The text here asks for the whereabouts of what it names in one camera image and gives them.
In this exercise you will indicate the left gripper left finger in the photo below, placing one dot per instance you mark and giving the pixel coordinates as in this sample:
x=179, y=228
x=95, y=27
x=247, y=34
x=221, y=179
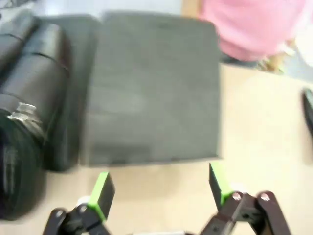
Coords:
x=97, y=195

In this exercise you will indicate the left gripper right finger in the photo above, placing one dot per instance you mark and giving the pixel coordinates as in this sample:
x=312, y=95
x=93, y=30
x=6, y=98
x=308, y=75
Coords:
x=220, y=186

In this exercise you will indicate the black leather shoe silver buckle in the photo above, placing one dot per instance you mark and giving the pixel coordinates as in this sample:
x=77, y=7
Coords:
x=44, y=73

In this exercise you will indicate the person's left hand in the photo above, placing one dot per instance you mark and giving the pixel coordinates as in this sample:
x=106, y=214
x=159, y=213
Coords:
x=275, y=63

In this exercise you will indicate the blue jeans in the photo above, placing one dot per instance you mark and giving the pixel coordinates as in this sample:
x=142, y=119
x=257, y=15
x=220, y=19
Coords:
x=239, y=62

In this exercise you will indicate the pink zip hoodie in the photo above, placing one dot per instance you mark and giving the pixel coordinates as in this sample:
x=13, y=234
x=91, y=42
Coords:
x=244, y=24

